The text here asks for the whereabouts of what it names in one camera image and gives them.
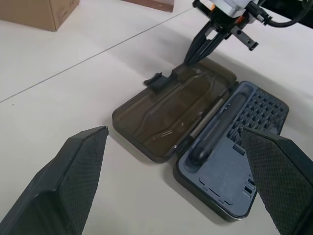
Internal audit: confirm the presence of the brown cardboard box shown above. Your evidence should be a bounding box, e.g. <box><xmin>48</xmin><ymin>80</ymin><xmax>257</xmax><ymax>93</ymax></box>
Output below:
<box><xmin>0</xmin><ymin>0</ymin><xmax>81</xmax><ymax>32</ymax></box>

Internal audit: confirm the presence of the brown wooden board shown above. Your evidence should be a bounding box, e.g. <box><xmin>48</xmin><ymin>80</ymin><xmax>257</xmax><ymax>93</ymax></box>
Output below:
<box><xmin>120</xmin><ymin>0</ymin><xmax>176</xmax><ymax>13</ymax></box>

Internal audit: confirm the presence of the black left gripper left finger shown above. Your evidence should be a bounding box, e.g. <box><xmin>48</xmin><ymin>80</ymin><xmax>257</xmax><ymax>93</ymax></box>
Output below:
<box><xmin>0</xmin><ymin>125</ymin><xmax>109</xmax><ymax>235</ymax></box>

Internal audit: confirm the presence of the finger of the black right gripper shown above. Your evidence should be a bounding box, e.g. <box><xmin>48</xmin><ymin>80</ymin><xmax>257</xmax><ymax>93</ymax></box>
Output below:
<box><xmin>191</xmin><ymin>30</ymin><xmax>229</xmax><ymax>67</ymax></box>
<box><xmin>183</xmin><ymin>21</ymin><xmax>216</xmax><ymax>65</ymax></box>

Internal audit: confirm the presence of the black screwdriver handle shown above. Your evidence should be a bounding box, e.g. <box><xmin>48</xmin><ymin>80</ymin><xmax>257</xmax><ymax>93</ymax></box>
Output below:
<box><xmin>187</xmin><ymin>92</ymin><xmax>248</xmax><ymax>166</ymax></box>

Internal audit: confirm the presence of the dark screwdriver bit case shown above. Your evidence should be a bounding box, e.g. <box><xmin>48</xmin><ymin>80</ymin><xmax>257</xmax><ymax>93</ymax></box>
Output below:
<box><xmin>112</xmin><ymin>58</ymin><xmax>290</xmax><ymax>222</ymax></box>

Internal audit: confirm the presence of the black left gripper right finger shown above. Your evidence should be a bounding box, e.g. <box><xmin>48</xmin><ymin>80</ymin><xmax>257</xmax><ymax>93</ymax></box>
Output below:
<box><xmin>240</xmin><ymin>126</ymin><xmax>313</xmax><ymax>235</ymax></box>

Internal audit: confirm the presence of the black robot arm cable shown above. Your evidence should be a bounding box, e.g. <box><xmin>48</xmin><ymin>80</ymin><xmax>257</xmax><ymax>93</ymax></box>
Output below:
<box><xmin>250</xmin><ymin>0</ymin><xmax>313</xmax><ymax>29</ymax></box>

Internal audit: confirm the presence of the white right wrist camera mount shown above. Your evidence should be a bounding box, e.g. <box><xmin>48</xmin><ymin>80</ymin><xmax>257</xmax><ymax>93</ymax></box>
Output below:
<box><xmin>211</xmin><ymin>0</ymin><xmax>253</xmax><ymax>18</ymax></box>

